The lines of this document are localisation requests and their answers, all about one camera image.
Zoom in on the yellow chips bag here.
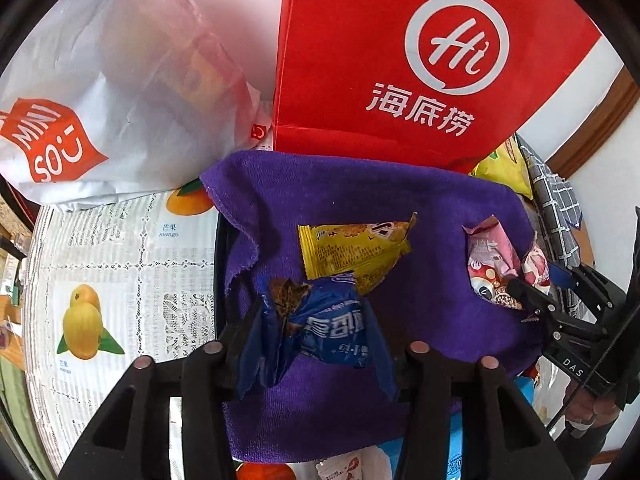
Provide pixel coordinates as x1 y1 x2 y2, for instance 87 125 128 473
472 135 536 201

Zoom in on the red paper bag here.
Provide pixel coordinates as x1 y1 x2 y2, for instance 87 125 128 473
272 0 603 176

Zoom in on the small pink white packet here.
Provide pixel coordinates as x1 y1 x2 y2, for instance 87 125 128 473
520 232 553 297

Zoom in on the yellow snack packet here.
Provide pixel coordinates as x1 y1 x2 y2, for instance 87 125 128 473
297 212 418 297

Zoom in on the person's right hand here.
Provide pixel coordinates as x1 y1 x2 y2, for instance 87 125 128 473
560 382 626 433

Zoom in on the pale pink packet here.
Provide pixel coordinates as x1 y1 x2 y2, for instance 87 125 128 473
315 452 391 480

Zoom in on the blue tissue pack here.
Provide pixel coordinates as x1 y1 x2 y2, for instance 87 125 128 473
370 377 541 480

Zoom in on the pink mushroom print packet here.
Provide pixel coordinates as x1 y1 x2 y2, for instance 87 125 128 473
462 215 526 311

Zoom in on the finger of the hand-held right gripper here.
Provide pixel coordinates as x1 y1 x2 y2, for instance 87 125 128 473
506 277 608 346
547 260 631 321

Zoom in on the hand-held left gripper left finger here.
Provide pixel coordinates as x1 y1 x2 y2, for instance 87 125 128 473
57 307 261 480

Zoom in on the purple towel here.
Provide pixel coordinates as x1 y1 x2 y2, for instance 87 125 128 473
200 150 548 463

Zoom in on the blue cookie packet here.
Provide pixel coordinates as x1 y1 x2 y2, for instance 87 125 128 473
235 272 401 401

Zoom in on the white plastic bag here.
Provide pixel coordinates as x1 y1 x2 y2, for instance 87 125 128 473
0 0 275 213

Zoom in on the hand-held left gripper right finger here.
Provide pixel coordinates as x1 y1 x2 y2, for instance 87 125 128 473
392 341 576 480

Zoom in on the brown wooden door frame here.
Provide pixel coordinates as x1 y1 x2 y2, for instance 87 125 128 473
547 67 640 178

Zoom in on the grey checked folded cloth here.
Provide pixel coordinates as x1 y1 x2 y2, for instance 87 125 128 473
515 132 586 321

